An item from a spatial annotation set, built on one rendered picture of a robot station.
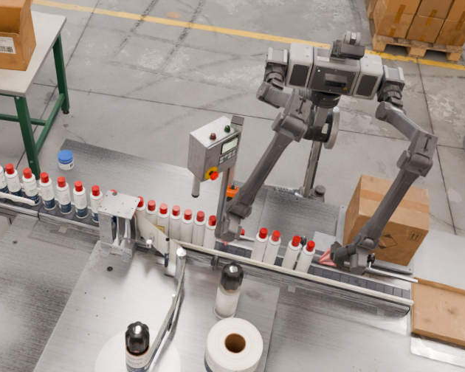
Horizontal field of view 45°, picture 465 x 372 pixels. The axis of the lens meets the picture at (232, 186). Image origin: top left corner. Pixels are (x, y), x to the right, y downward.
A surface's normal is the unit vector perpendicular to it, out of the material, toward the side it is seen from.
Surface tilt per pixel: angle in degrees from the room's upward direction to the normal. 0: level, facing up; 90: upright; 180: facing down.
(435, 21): 86
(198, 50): 0
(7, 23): 90
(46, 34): 0
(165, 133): 0
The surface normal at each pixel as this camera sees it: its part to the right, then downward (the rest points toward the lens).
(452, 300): 0.11, -0.66
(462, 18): -0.09, 0.76
